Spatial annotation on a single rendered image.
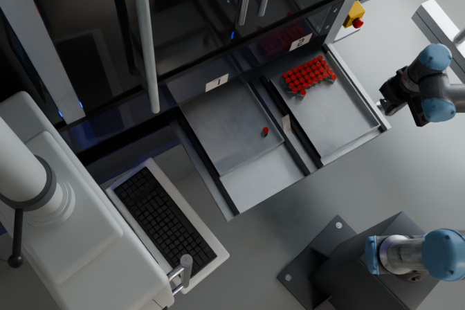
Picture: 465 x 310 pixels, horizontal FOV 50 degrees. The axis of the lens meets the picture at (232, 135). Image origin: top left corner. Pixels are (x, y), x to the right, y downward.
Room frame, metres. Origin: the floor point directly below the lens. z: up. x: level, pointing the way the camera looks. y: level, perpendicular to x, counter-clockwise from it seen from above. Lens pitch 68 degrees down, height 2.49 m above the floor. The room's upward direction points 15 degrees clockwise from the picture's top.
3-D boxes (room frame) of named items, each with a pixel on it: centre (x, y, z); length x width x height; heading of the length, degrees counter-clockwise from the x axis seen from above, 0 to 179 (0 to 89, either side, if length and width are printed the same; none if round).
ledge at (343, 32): (1.23, -0.29, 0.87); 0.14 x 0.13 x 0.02; 44
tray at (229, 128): (0.69, 0.03, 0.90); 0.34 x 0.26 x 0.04; 44
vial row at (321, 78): (0.91, -0.23, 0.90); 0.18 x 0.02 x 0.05; 134
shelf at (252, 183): (0.76, -0.14, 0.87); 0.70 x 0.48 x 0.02; 134
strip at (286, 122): (0.69, -0.21, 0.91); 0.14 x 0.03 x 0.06; 44
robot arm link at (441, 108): (0.69, -0.50, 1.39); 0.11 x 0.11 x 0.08; 16
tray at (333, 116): (0.85, -0.29, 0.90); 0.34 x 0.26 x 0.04; 44
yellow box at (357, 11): (1.19, -0.31, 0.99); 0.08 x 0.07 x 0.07; 44
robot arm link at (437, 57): (0.78, -0.46, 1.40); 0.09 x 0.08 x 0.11; 16
